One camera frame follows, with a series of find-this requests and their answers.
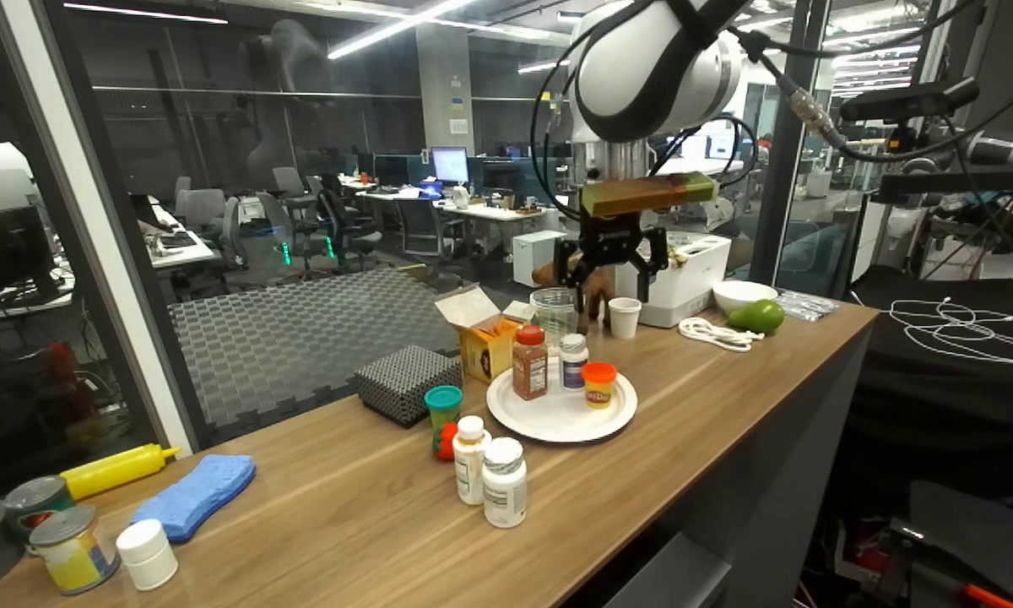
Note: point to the white pill bottle green label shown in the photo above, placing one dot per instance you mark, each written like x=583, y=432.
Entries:
x=468, y=458

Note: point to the yellow mustard bottle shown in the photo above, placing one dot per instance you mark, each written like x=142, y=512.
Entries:
x=115, y=470

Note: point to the teal lid small tub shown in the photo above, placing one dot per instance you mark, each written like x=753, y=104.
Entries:
x=444, y=404

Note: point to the green lime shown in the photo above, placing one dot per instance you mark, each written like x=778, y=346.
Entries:
x=765, y=320

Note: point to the white bowl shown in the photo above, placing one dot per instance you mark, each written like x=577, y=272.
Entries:
x=731, y=295

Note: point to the dark tin can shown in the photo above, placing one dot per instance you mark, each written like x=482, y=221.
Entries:
x=34, y=503

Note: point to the red orange ball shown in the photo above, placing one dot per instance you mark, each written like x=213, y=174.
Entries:
x=444, y=440

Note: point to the blue sponge cloth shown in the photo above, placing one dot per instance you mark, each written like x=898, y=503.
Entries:
x=189, y=503

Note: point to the small white jar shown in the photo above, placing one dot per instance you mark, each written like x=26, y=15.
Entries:
x=146, y=557

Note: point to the white pill bottle front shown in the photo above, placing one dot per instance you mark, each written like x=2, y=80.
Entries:
x=505, y=485

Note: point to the yellow tea bag box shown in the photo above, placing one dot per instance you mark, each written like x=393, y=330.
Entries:
x=483, y=331

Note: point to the white paper cup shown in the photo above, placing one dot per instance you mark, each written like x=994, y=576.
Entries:
x=624, y=315

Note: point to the white pill bottle blue label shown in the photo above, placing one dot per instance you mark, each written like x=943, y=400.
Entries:
x=573, y=361

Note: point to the clear plastic cup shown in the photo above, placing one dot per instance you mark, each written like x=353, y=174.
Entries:
x=556, y=310

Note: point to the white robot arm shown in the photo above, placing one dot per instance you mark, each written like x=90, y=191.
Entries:
x=644, y=70

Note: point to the white paper plate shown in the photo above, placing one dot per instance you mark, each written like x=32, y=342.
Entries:
x=561, y=416

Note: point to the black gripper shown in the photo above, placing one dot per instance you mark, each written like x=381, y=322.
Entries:
x=609, y=240

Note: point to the grey foam block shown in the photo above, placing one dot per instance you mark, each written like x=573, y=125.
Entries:
x=396, y=384

